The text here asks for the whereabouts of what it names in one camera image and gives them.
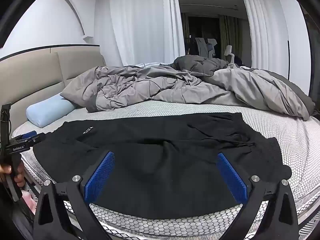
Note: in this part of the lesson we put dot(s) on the white sheer curtain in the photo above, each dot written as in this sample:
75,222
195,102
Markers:
262,25
145,22

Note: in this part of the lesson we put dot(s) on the grey duvet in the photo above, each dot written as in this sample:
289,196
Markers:
155,87

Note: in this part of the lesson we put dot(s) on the light blue pillow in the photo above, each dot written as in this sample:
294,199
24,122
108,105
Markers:
48,111

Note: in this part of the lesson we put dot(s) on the pink cloth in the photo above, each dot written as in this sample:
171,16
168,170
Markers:
28,200

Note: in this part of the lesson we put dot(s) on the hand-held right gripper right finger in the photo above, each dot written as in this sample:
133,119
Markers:
231,175

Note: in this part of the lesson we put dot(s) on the olive curtain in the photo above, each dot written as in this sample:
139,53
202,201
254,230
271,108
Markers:
230,37

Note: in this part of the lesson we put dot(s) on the hanging clothes on rack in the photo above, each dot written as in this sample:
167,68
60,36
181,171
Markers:
203,46

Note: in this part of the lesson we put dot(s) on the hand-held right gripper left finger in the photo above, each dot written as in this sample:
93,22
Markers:
100,177

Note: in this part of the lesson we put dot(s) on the beige padded headboard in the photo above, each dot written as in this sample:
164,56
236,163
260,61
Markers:
32,80

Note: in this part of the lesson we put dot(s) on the black pants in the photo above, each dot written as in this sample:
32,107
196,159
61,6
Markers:
162,167

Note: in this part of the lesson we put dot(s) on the white chair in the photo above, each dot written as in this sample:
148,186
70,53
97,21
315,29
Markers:
228,52

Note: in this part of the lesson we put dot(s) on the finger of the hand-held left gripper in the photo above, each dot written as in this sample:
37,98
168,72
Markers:
38,138
27,135

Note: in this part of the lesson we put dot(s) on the person's left hand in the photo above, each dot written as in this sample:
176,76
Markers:
20,173

